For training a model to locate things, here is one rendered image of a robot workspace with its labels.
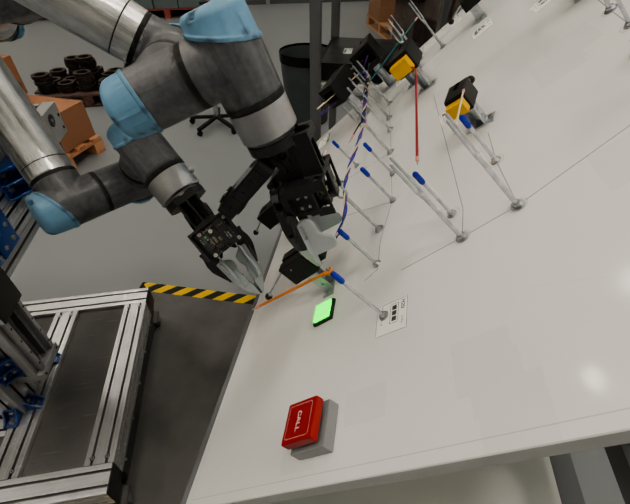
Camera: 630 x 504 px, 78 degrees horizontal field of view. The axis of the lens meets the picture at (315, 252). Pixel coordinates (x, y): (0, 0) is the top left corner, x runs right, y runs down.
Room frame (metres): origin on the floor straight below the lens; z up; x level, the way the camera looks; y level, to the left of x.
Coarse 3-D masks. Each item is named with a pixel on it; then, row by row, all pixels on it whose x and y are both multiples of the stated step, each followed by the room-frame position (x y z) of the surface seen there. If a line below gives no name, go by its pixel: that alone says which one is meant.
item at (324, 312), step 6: (330, 300) 0.41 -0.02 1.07; (318, 306) 0.41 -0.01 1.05; (324, 306) 0.40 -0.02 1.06; (330, 306) 0.40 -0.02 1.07; (318, 312) 0.40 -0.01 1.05; (324, 312) 0.39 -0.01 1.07; (330, 312) 0.39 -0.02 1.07; (318, 318) 0.38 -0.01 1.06; (324, 318) 0.38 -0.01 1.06; (330, 318) 0.38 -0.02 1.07; (318, 324) 0.38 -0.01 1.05
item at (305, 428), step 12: (300, 408) 0.22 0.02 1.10; (312, 408) 0.21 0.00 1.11; (288, 420) 0.21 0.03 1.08; (300, 420) 0.20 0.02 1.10; (312, 420) 0.20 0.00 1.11; (288, 432) 0.20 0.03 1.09; (300, 432) 0.19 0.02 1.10; (312, 432) 0.18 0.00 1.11; (288, 444) 0.18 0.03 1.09; (300, 444) 0.18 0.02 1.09
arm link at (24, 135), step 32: (0, 64) 0.67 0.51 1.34; (0, 96) 0.62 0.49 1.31; (0, 128) 0.59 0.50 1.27; (32, 128) 0.60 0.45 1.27; (32, 160) 0.56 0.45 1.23; (64, 160) 0.59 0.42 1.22; (32, 192) 0.53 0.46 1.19; (64, 192) 0.54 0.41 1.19; (96, 192) 0.56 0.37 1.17; (64, 224) 0.51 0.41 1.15
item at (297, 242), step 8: (280, 208) 0.44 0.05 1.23; (280, 216) 0.42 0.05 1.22; (288, 216) 0.43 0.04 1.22; (280, 224) 0.42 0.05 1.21; (288, 224) 0.42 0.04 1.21; (296, 224) 0.43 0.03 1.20; (288, 232) 0.42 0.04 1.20; (296, 232) 0.42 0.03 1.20; (288, 240) 0.42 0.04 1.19; (296, 240) 0.42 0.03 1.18; (296, 248) 0.42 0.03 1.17; (304, 248) 0.42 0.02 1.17
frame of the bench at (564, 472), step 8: (552, 456) 0.28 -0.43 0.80; (560, 456) 0.28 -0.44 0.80; (568, 456) 0.28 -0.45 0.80; (552, 464) 0.26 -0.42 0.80; (560, 464) 0.26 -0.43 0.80; (568, 464) 0.26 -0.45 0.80; (560, 472) 0.25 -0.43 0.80; (568, 472) 0.25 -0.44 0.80; (560, 480) 0.24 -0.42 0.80; (568, 480) 0.24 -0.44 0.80; (576, 480) 0.24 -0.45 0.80; (560, 488) 0.23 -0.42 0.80; (568, 488) 0.23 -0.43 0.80; (576, 488) 0.23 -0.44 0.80; (560, 496) 0.21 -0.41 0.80; (568, 496) 0.21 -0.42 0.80; (576, 496) 0.21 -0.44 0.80
